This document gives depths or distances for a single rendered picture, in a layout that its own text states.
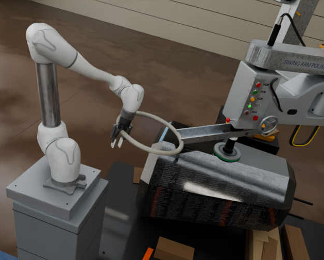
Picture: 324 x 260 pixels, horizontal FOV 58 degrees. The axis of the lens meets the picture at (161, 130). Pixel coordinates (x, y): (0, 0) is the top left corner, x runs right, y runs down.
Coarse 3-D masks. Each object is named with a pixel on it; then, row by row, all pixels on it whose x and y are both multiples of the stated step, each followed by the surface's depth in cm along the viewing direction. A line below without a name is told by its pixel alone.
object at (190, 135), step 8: (184, 128) 211; (192, 128) 213; (200, 128) 215; (208, 128) 217; (216, 128) 219; (224, 128) 221; (184, 136) 211; (192, 136) 211; (200, 136) 204; (208, 136) 206; (216, 136) 208; (224, 136) 210; (232, 136) 212; (240, 136) 214
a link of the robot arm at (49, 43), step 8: (40, 32) 124; (48, 32) 126; (56, 32) 133; (32, 40) 125; (40, 40) 123; (48, 40) 124; (56, 40) 127; (64, 40) 134; (40, 48) 125; (48, 48) 126; (56, 48) 127; (64, 48) 129; (72, 48) 133; (48, 56) 128; (56, 56) 129; (64, 56) 130; (72, 56) 133; (64, 64) 134
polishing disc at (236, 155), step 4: (216, 144) 232; (220, 144) 233; (224, 144) 234; (216, 148) 227; (220, 148) 229; (236, 148) 233; (216, 152) 224; (220, 152) 224; (224, 152) 225; (236, 152) 228; (240, 152) 229; (220, 156) 221; (224, 156) 220; (228, 156) 221; (232, 156) 222; (236, 156) 223; (240, 156) 225
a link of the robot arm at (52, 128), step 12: (36, 24) 138; (36, 60) 142; (48, 60) 142; (36, 72) 149; (48, 72) 147; (48, 84) 150; (48, 96) 153; (48, 108) 157; (48, 120) 161; (60, 120) 167; (48, 132) 163; (60, 132) 166; (48, 144) 163
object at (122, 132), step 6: (120, 114) 200; (138, 114) 213; (144, 114) 215; (150, 114) 217; (156, 120) 218; (162, 120) 217; (168, 126) 215; (120, 132) 182; (174, 132) 212; (126, 138) 179; (132, 138) 178; (180, 138) 204; (138, 144) 176; (180, 144) 197; (144, 150) 177; (150, 150) 177; (156, 150) 178; (174, 150) 186; (180, 150) 191
